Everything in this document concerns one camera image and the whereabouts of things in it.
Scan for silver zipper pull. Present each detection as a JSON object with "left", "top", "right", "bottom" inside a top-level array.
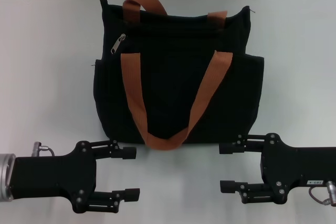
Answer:
[{"left": 110, "top": 33, "right": 127, "bottom": 56}]

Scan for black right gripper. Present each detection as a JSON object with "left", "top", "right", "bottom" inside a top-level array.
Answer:
[{"left": 219, "top": 133, "right": 336, "bottom": 205}]

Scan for left gripper cable with connector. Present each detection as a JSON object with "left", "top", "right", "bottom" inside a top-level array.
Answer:
[{"left": 31, "top": 142, "right": 56, "bottom": 158}]

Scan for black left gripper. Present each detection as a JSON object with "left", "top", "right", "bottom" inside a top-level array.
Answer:
[{"left": 12, "top": 140, "right": 141, "bottom": 214}]

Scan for black food bag brown handles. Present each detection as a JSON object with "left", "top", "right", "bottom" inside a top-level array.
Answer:
[{"left": 89, "top": 0, "right": 265, "bottom": 152}]

